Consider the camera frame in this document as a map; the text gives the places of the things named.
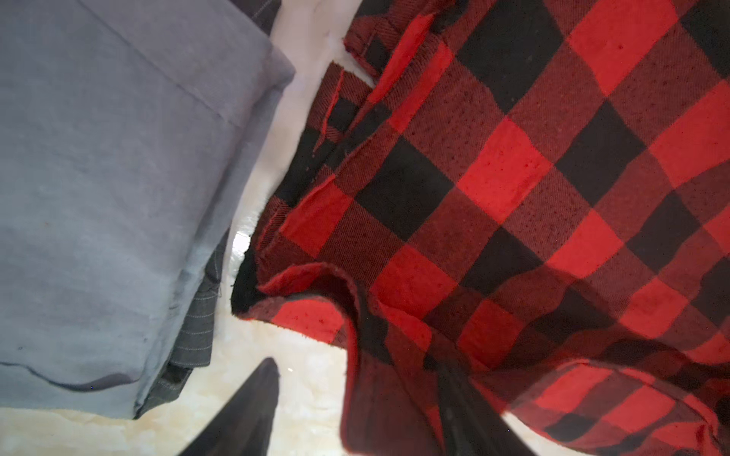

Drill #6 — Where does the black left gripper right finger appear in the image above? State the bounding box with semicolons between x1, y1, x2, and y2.
437;365;535;456

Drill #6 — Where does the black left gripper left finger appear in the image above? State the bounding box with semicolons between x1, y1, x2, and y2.
181;357;279;456

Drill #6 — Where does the red black plaid shirt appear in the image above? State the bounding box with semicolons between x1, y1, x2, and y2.
231;1;729;455

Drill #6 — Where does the folded grey shirt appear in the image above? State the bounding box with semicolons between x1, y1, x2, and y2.
1;1;283;419

